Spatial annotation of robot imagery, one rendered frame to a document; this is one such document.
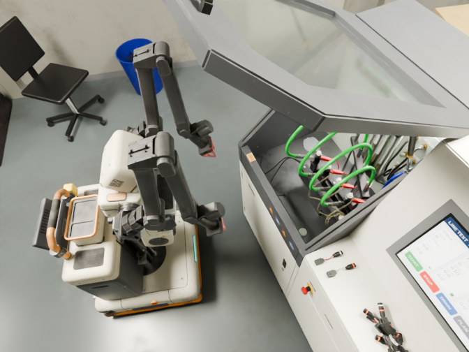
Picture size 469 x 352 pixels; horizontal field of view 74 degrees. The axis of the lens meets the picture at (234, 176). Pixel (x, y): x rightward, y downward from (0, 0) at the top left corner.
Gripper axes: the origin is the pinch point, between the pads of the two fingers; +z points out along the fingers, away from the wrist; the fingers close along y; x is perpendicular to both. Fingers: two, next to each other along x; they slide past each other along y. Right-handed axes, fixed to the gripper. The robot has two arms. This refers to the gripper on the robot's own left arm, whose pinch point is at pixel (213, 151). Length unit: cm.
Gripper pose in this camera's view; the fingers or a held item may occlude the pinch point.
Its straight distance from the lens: 160.4
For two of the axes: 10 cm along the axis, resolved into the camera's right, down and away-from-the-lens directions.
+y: -1.4, -8.3, 5.4
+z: 5.0, 4.1, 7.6
